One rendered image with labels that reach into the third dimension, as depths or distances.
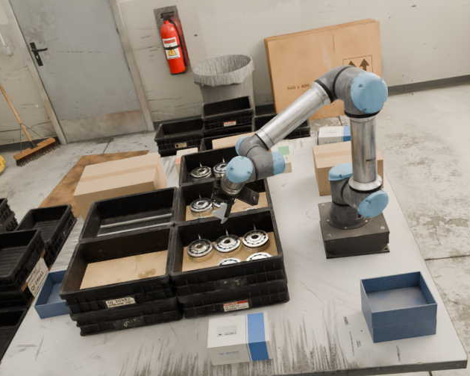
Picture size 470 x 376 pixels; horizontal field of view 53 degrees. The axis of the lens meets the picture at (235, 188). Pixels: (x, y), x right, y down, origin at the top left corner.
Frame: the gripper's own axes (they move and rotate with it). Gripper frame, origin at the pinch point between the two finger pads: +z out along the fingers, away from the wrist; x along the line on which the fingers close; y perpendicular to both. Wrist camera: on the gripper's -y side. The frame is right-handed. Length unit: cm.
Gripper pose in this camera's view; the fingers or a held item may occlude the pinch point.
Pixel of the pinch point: (226, 204)
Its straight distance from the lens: 174.6
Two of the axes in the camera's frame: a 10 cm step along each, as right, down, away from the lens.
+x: -1.4, 9.1, -3.8
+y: -9.7, -2.1, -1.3
